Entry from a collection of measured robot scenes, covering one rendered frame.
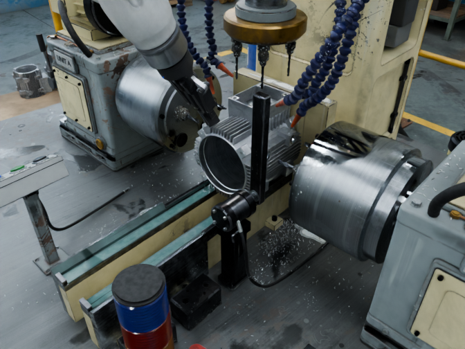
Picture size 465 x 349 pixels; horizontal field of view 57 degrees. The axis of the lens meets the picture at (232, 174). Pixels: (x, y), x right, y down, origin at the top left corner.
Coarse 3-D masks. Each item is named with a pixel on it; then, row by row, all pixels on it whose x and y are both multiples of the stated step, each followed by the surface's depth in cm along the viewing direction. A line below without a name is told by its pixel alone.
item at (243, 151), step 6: (288, 120) 106; (288, 126) 107; (198, 132) 103; (204, 132) 102; (246, 144) 96; (240, 150) 95; (246, 150) 95; (240, 156) 96; (204, 174) 109; (204, 180) 110
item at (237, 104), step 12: (264, 84) 109; (240, 96) 105; (252, 96) 109; (276, 96) 108; (228, 108) 104; (240, 108) 101; (252, 108) 99; (276, 108) 102; (288, 108) 106; (276, 120) 103
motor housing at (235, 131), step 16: (224, 128) 98; (240, 128) 99; (208, 144) 108; (224, 144) 113; (240, 144) 98; (272, 144) 101; (208, 160) 110; (224, 160) 113; (240, 160) 116; (272, 160) 101; (288, 160) 108; (208, 176) 109; (224, 176) 111; (240, 176) 112; (272, 176) 105; (224, 192) 106
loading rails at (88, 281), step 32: (192, 192) 109; (288, 192) 119; (128, 224) 98; (160, 224) 100; (192, 224) 110; (256, 224) 113; (96, 256) 92; (128, 256) 96; (160, 256) 92; (192, 256) 95; (64, 288) 86; (96, 288) 93; (96, 320) 80
